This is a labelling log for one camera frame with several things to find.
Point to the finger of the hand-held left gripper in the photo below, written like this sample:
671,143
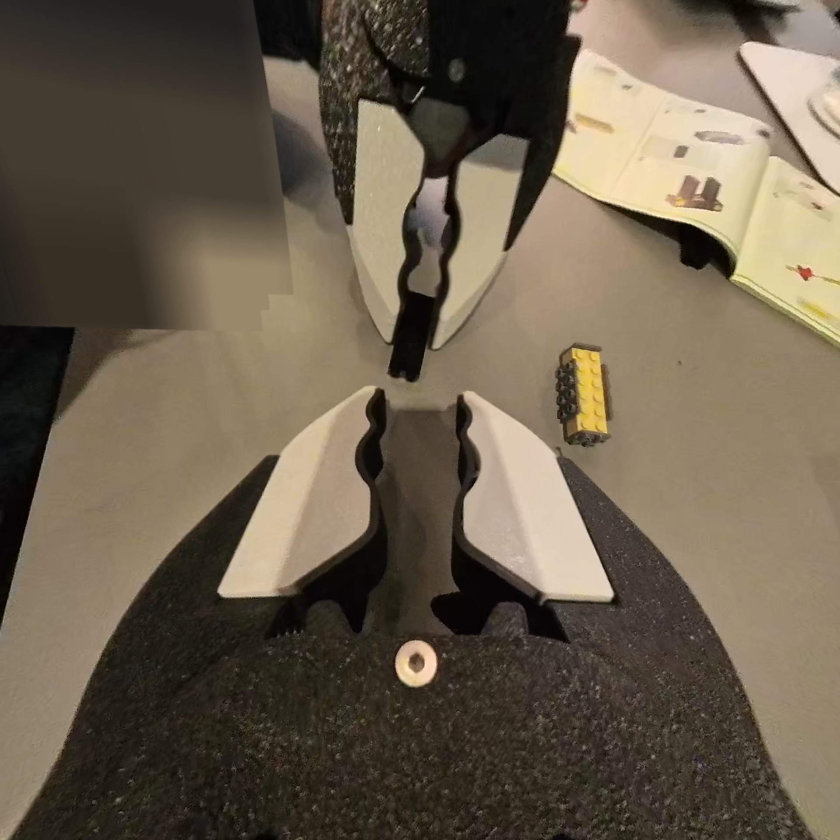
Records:
380,197
489,216

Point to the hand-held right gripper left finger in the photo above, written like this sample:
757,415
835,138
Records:
308,512

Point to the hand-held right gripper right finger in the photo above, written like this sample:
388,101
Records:
531,518

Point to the grey and tan brick assembly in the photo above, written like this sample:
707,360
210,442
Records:
587,394

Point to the long black brick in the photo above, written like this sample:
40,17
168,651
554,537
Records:
702,249
412,334

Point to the grey desk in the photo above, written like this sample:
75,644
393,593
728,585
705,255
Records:
656,492

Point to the instruction booklet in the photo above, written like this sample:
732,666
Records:
689,151

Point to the white rounded board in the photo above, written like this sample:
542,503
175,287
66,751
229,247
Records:
787,85

